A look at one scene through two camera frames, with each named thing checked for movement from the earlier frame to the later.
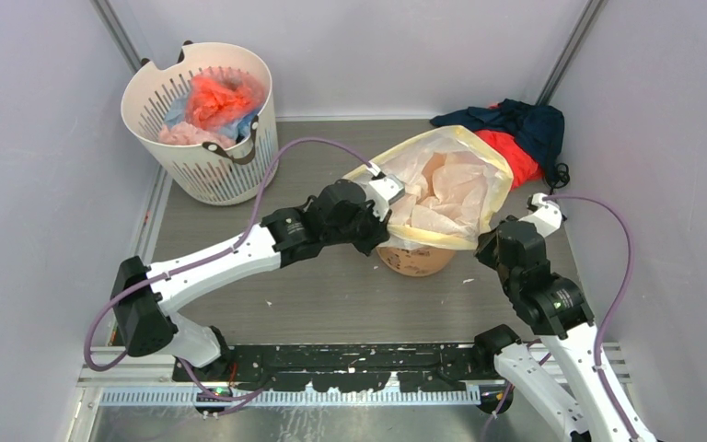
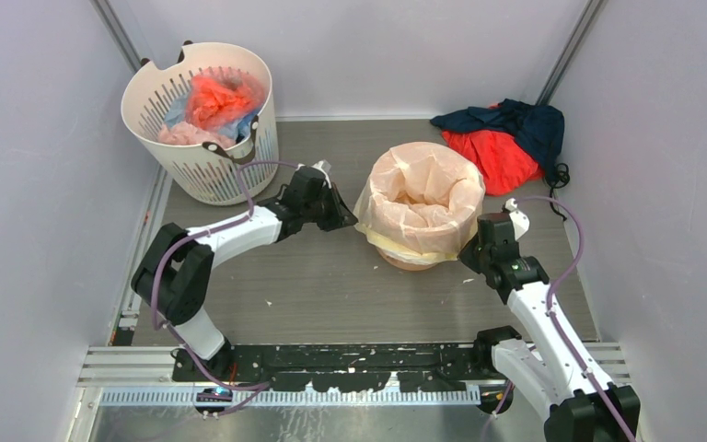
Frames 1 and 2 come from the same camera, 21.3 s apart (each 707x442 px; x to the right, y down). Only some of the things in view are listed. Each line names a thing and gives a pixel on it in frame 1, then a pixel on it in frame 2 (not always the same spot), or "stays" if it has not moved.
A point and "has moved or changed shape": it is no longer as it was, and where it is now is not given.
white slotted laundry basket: x=210 y=119 stays
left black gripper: x=377 y=232 → x=341 y=216
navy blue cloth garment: x=538 y=129 stays
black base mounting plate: x=422 y=367 stays
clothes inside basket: x=182 y=133 stays
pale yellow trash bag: x=453 y=185 has moved or changed shape
